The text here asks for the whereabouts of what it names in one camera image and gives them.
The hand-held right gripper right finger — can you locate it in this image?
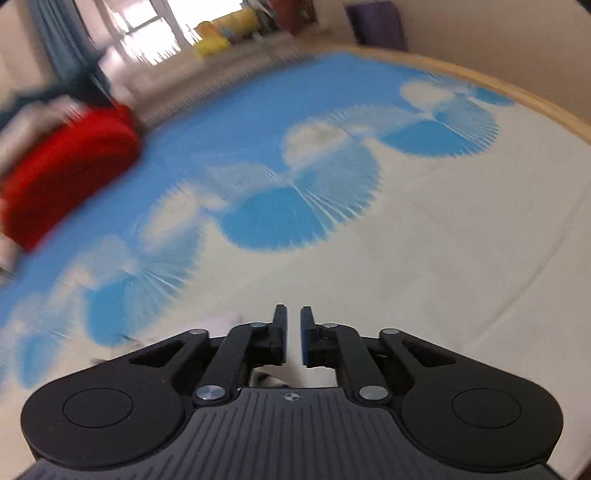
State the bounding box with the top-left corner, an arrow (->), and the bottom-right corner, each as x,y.
300,305 -> 463,407

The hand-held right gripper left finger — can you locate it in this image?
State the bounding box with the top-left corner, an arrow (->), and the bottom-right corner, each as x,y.
121,304 -> 290,408

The black white striped shirt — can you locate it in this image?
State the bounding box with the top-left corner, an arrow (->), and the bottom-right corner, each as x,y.
92,311 -> 339,389

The blue white printed bed sheet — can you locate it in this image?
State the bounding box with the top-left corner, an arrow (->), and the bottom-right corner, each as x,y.
0,50 -> 591,480

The red knitted sweater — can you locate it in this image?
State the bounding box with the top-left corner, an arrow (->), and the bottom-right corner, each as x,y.
0,104 -> 144,252

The purple box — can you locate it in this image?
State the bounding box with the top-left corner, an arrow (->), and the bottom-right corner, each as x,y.
344,1 -> 410,52

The window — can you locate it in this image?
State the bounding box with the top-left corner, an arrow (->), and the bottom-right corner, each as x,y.
105,0 -> 252,68

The blue curtain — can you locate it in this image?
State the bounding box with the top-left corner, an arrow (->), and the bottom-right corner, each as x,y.
27,0 -> 114,109

